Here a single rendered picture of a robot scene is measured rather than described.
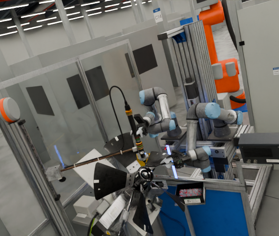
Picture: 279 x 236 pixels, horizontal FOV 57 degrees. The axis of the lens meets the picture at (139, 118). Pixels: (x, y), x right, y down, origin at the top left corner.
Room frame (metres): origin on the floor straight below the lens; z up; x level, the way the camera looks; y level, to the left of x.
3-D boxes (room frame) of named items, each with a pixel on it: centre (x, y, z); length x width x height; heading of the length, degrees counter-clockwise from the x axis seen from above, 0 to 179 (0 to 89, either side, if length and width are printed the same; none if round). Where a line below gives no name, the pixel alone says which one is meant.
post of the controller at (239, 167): (1.58, -0.59, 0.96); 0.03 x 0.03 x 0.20; 54
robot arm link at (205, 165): (1.64, -0.35, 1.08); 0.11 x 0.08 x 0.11; 41
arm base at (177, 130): (2.41, -0.30, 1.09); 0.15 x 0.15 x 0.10
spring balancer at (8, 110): (1.62, 0.77, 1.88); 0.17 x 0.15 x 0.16; 144
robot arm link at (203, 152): (1.63, -0.36, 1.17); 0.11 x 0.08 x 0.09; 91
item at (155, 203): (1.58, 0.07, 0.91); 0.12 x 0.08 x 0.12; 54
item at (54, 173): (1.62, 0.68, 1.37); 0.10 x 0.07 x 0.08; 89
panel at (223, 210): (1.84, -0.24, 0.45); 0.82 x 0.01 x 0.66; 54
